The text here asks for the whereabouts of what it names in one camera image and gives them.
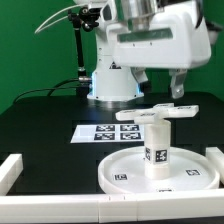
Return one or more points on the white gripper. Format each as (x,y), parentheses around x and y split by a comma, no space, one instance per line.
(172,41)

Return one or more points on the white cross-shaped table base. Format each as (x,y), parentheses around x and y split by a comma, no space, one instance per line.
(157,113)

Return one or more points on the white round table top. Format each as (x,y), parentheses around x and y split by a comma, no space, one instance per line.
(129,171)

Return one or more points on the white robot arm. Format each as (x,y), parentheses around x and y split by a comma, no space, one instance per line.
(112,82)

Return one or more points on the white marker sheet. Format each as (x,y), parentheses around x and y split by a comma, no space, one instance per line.
(103,133)

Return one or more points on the white right fence bar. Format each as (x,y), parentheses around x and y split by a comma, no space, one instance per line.
(216,157)

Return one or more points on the white fence bar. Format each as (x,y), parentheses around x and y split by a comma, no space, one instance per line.
(111,208)
(216,157)
(10,170)

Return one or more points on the white front fence bar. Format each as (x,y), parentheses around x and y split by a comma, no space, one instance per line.
(111,208)

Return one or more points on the white left fence bar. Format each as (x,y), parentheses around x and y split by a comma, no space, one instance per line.
(10,170)

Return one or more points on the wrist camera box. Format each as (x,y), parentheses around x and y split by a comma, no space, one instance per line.
(213,28)

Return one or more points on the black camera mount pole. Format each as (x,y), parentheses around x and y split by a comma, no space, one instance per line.
(80,43)

